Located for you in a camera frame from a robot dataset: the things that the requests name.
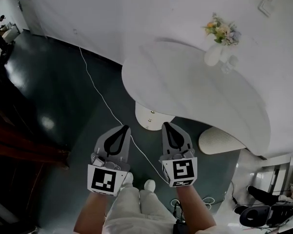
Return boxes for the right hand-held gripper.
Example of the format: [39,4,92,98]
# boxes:
[159,122,199,188]

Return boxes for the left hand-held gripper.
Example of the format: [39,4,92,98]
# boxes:
[87,125,132,197]

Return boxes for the white curved table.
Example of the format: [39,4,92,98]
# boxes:
[121,38,272,159]

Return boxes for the person's left forearm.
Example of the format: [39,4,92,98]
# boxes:
[73,192,117,234]

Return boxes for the person's right forearm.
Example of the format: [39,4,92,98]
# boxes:
[176,185,217,232]

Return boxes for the white ribbed table leg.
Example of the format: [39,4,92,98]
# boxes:
[198,126,245,156]

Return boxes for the white ribbed drawer cabinet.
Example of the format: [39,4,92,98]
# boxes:
[134,100,176,132]

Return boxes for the person's left white shoe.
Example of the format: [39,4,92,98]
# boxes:
[123,172,134,188]

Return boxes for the person's white shoe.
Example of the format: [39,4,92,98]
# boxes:
[123,172,134,188]
[144,179,156,193]

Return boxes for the person's right white shoe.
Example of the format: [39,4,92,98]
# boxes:
[144,179,156,193]

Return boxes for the person's light grey trousers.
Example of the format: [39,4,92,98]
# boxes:
[103,185,184,234]

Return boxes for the black waist pack box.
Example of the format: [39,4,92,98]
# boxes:
[173,222,189,234]

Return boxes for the white bulbous vase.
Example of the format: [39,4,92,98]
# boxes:
[203,43,226,67]

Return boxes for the dark red wooden furniture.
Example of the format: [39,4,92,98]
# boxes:
[0,64,72,230]

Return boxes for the slim white vase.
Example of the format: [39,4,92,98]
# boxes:
[219,46,232,63]

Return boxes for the white shelf unit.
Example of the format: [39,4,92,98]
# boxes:
[254,154,293,195]

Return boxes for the black round device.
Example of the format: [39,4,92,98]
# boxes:
[239,204,271,228]

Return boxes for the pastel flower bouquet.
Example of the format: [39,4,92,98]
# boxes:
[202,12,242,47]

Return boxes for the white boxes on cart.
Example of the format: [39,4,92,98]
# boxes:
[0,22,21,45]

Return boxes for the white door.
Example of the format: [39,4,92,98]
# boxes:
[14,0,48,39]

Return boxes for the long white cable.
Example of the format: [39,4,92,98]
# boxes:
[78,46,167,180]

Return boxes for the coiled white cable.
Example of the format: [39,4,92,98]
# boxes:
[170,195,216,212]

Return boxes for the black power cable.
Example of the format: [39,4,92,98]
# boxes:
[230,180,238,205]

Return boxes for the white wall junction box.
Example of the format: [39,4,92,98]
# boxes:
[258,0,275,17]

